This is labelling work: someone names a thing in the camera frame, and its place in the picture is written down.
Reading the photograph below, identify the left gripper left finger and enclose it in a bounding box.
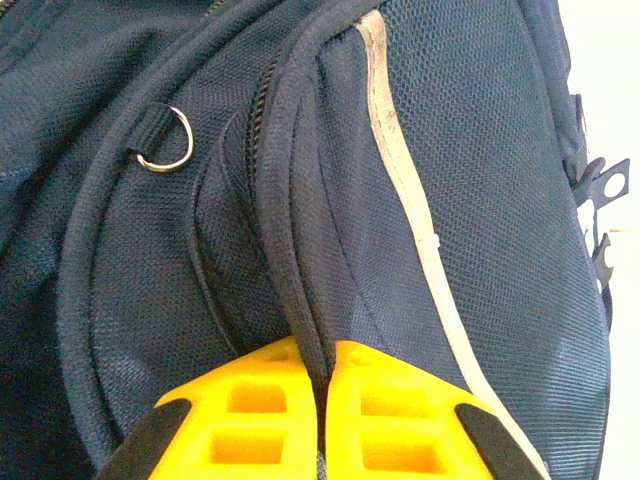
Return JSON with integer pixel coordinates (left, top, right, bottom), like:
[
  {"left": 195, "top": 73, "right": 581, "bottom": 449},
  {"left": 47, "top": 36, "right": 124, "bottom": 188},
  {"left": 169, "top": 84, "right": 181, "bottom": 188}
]
[{"left": 94, "top": 335, "right": 320, "bottom": 480}]

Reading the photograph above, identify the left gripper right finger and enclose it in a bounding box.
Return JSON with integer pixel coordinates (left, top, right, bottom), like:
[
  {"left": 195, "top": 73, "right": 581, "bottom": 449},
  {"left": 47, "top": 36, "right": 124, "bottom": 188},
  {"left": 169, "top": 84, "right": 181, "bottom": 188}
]
[{"left": 324, "top": 339, "right": 551, "bottom": 480}]

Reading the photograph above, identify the navy blue backpack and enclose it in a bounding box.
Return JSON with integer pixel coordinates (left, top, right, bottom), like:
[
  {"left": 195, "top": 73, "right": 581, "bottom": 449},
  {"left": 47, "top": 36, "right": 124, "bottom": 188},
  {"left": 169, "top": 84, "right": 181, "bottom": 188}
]
[{"left": 0, "top": 0, "right": 632, "bottom": 480}]

